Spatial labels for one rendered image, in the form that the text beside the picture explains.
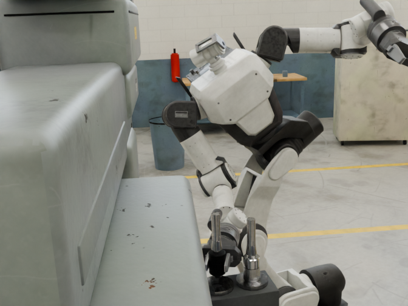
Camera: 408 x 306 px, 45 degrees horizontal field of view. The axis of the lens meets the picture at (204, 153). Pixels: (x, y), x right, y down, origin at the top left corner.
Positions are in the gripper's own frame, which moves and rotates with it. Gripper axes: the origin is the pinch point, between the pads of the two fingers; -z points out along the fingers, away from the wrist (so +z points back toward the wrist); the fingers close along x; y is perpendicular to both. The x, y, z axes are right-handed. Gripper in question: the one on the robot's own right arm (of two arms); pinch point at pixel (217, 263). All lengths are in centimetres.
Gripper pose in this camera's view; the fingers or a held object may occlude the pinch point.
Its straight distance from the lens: 137.2
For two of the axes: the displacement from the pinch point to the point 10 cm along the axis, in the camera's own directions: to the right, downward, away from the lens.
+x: 9.8, 0.1, -1.8
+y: 0.4, 9.6, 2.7
